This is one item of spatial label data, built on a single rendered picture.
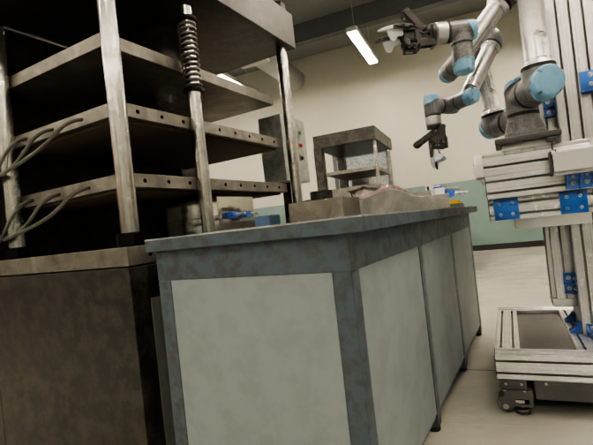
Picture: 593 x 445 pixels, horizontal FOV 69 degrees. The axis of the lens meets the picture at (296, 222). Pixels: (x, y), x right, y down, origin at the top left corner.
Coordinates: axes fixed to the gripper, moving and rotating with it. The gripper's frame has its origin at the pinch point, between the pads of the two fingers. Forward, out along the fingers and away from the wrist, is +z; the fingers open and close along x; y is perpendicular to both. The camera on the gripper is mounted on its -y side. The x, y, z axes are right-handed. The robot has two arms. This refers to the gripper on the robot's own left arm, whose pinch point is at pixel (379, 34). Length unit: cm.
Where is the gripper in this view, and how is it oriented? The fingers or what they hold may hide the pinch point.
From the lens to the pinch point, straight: 176.2
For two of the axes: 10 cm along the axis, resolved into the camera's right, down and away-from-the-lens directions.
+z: -9.9, 1.1, 0.0
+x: 0.2, 1.5, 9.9
